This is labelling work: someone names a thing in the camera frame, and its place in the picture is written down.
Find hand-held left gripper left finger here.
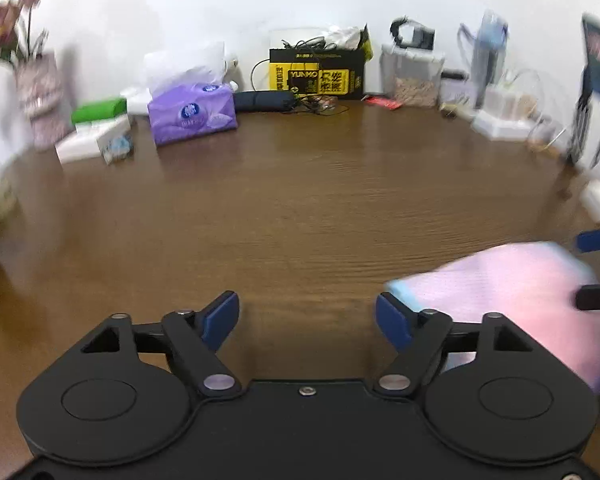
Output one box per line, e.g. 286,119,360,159
82,290,242,400

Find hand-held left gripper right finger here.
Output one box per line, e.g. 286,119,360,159
374,292,534,399

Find pink and blue mesh garment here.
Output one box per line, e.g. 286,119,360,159
384,241,600,397

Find white desk organizer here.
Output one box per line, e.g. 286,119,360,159
471,81,537,140

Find small blue printed packet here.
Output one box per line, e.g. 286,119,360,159
102,131,135,165

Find purple tissue pack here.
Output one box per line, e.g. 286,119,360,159
144,41,239,148

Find small clear box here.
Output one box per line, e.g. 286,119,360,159
439,70,477,112

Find blue water bottle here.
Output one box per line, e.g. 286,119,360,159
459,9,510,110

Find red flat packet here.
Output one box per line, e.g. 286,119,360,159
363,94,404,111

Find dark blue pouch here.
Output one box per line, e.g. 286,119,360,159
232,90,297,112

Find white flat box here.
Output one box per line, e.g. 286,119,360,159
55,115,132,164

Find green box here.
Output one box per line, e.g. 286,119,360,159
71,98,129,124

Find clear plastic snack container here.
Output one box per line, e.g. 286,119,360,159
381,43,444,109

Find yellow and black cardboard box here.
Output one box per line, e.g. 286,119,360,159
268,24,368,97

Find pink flower plant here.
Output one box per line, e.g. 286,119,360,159
0,0,49,63

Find white cable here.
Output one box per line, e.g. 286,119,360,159
502,67,568,153

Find white round camera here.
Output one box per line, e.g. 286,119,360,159
224,56,242,95

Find black strap device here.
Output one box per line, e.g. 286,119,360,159
390,18,437,52

